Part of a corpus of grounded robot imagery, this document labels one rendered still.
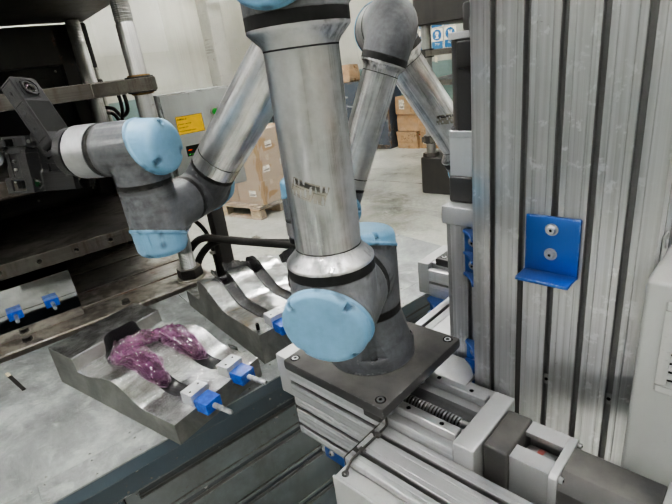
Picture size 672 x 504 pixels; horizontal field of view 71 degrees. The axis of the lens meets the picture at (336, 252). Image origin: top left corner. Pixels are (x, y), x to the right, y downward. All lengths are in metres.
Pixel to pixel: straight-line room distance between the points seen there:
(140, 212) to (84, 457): 0.66
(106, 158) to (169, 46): 8.43
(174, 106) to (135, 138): 1.31
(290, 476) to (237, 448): 0.24
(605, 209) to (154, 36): 8.59
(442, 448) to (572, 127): 0.48
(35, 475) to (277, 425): 0.57
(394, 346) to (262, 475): 0.78
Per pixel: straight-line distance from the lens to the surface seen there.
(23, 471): 1.27
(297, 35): 0.52
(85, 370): 1.37
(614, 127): 0.67
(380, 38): 1.01
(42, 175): 0.82
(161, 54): 9.00
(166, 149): 0.68
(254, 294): 1.46
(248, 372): 1.16
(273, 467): 1.47
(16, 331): 1.91
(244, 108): 0.72
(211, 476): 1.37
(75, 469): 1.20
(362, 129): 1.01
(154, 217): 0.70
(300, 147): 0.54
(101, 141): 0.71
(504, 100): 0.71
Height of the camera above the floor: 1.51
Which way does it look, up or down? 22 degrees down
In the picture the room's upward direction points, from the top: 8 degrees counter-clockwise
